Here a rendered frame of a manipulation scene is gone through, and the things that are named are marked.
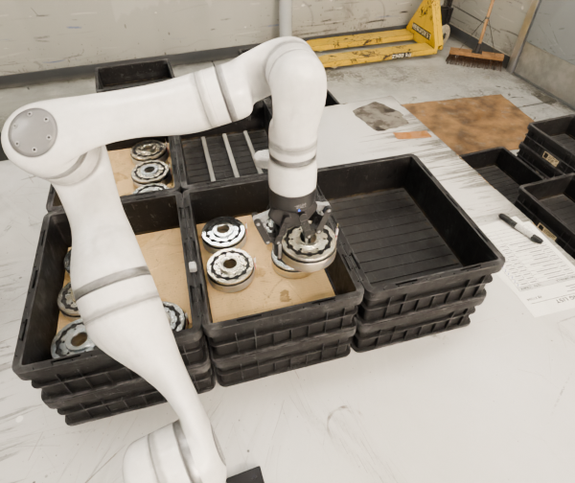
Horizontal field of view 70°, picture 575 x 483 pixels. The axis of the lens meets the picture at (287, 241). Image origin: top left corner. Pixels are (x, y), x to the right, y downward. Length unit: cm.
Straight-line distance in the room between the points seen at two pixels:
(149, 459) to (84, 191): 34
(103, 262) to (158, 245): 51
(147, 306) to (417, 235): 71
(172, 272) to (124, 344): 46
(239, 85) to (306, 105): 8
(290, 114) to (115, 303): 31
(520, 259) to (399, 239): 39
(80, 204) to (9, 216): 91
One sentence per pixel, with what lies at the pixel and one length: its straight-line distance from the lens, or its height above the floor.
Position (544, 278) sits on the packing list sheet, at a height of 70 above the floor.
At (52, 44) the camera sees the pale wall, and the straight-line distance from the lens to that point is 413.
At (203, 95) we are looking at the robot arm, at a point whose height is 131.
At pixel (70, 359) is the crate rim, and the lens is 77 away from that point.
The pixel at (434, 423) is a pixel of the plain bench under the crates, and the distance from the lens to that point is 94.
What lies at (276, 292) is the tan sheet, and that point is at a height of 83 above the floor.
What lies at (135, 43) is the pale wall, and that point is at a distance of 410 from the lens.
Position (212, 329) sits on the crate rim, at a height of 93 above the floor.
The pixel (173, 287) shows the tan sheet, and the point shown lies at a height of 83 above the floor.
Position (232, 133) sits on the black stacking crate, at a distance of 139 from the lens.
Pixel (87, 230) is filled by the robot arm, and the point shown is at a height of 118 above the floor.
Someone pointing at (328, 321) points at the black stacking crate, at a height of 85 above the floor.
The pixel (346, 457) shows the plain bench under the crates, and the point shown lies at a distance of 88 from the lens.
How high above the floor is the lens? 153
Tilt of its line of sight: 45 degrees down
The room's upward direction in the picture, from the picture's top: straight up
